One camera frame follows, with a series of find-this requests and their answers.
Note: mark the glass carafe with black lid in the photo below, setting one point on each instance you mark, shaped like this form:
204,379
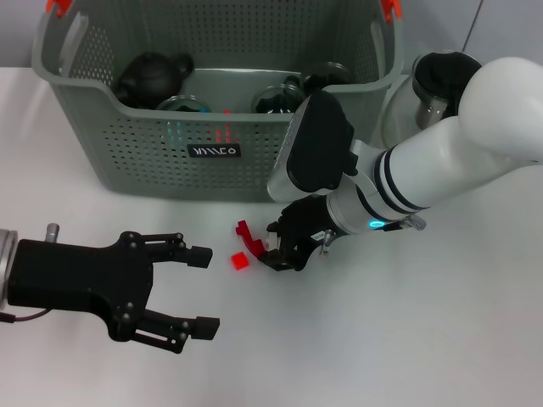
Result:
437,72

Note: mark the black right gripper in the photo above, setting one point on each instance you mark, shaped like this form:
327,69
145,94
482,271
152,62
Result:
309,224

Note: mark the black right wrist camera housing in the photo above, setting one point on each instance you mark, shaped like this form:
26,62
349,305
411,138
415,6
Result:
318,144

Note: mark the dark red toy block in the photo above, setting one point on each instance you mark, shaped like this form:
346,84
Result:
250,242

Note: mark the white and silver right robot arm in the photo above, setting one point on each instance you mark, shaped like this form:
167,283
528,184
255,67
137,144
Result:
445,169

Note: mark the orange red toy block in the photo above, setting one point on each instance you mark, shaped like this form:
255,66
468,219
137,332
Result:
239,260

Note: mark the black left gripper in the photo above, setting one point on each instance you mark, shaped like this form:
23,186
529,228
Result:
80,280

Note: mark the grey perforated storage basket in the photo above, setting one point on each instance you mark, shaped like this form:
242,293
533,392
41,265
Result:
148,169

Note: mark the black teapot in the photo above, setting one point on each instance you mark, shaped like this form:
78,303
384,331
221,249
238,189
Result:
150,78

